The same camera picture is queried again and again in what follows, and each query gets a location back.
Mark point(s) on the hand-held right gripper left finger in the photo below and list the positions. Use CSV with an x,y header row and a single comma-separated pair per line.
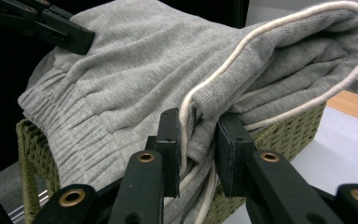
x,y
146,180

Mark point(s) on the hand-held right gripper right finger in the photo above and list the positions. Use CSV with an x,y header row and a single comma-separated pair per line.
x,y
261,180

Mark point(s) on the grey pants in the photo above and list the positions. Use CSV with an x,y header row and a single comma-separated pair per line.
x,y
143,77

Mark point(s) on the light wooden table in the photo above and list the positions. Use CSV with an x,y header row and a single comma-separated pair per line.
x,y
354,104

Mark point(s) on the aluminium rail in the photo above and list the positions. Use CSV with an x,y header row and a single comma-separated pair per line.
x,y
28,205

